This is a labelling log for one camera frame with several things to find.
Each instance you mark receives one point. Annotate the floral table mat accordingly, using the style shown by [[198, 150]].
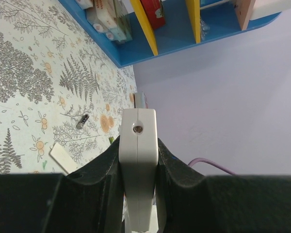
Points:
[[51, 74]]

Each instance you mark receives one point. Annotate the red box on shelf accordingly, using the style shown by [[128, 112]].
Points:
[[154, 12]]

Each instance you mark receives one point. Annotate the black battery upper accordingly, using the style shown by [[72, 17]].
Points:
[[82, 122]]

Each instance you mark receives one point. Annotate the blue shelf unit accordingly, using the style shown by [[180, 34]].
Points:
[[177, 34]]

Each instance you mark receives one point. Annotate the white battery cover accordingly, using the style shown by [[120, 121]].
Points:
[[63, 158]]

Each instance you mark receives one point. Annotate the teal white small box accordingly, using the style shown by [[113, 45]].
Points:
[[122, 30]]

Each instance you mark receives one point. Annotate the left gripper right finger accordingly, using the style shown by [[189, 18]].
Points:
[[189, 202]]

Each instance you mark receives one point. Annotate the white remote control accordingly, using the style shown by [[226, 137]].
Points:
[[138, 158]]

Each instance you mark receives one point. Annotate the white red small box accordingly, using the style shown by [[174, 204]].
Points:
[[102, 15]]

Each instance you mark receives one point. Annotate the green battery right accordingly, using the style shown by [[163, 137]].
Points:
[[111, 140]]

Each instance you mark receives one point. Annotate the white small box centre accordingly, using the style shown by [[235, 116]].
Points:
[[85, 4]]

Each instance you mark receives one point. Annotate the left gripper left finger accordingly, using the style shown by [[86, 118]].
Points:
[[89, 200]]

